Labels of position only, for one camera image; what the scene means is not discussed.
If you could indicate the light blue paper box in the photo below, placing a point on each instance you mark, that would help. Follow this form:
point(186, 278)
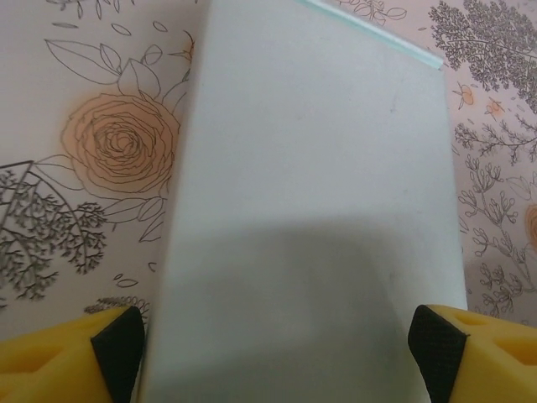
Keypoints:
point(310, 189)

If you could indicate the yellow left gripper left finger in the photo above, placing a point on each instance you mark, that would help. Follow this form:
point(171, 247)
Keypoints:
point(46, 361)

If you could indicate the floral patterned table cover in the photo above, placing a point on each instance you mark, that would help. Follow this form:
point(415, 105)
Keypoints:
point(84, 168)

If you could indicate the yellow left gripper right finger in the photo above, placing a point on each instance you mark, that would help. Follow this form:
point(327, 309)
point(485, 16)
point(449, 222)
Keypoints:
point(495, 357)

